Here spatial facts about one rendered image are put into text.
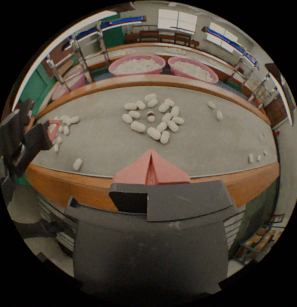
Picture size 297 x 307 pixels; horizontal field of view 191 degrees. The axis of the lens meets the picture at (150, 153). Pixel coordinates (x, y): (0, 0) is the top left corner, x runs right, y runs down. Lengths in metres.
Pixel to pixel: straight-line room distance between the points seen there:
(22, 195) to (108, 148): 1.66
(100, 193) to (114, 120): 0.19
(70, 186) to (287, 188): 4.74
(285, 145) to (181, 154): 4.44
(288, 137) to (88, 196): 4.70
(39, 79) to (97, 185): 0.93
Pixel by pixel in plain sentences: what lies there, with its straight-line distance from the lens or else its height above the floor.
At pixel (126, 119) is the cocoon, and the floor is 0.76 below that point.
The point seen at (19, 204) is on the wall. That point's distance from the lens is 1.80.
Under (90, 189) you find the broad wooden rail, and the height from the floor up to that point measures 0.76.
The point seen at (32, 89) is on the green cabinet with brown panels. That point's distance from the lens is 0.93.
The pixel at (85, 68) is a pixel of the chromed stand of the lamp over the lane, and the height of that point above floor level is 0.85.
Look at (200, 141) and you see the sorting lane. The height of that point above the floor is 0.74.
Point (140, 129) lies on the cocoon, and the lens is 0.24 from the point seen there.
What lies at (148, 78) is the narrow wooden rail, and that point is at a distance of 0.38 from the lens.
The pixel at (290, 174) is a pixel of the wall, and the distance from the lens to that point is 4.49.
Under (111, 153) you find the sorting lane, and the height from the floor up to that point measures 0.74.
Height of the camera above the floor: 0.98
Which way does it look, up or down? 77 degrees down
